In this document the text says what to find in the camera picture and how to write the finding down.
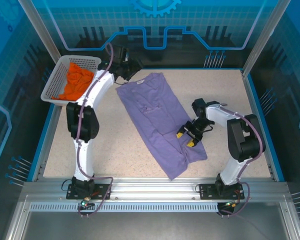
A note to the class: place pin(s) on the purple t-shirt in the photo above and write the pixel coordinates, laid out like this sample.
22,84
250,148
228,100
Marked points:
152,112

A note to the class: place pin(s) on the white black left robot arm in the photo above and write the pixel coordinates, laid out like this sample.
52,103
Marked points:
83,155

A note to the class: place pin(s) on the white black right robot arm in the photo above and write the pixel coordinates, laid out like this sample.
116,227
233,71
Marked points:
242,140

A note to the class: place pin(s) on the orange t-shirt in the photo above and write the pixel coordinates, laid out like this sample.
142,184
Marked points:
77,82

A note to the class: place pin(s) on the white plastic basket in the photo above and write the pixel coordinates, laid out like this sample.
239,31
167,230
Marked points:
55,77

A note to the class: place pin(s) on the small connector with green light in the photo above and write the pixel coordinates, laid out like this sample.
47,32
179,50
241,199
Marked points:
231,205
85,203

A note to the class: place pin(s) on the steel front tray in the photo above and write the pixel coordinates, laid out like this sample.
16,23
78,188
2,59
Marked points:
150,227

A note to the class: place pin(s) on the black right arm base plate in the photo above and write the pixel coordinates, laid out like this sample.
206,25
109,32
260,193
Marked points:
207,191

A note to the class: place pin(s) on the aluminium mounting rail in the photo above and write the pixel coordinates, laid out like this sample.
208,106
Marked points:
155,187

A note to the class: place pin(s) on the aluminium frame post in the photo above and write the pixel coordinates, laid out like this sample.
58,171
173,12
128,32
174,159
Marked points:
42,30
265,37

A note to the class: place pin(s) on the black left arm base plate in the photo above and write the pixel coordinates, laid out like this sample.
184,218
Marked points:
102,192

